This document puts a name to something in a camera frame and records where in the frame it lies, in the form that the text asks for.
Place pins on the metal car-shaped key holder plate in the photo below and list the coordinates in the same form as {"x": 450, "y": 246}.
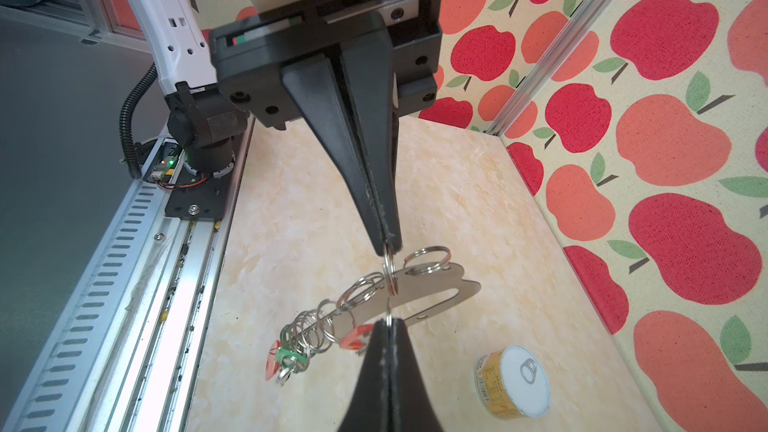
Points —
{"x": 426, "y": 273}

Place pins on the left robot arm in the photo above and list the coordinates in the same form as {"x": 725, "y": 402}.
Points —
{"x": 199, "y": 115}

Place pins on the green key tag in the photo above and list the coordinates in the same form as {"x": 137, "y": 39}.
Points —
{"x": 291, "y": 360}

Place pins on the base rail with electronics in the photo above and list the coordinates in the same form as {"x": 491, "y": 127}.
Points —
{"x": 125, "y": 352}

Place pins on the aluminium corner post left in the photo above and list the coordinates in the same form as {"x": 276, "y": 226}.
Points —
{"x": 566, "y": 42}

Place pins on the small round tin can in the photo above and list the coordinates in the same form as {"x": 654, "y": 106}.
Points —
{"x": 511, "y": 384}

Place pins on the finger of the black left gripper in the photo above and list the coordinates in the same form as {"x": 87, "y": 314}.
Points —
{"x": 368, "y": 69}
{"x": 312, "y": 85}

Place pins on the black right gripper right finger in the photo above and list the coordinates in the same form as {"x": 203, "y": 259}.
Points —
{"x": 410, "y": 408}

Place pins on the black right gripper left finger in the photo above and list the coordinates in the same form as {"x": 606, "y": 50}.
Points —
{"x": 370, "y": 406}

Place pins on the red framed tag with key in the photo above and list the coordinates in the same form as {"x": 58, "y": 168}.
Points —
{"x": 358, "y": 339}

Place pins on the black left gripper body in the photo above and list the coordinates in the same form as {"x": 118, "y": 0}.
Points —
{"x": 249, "y": 55}

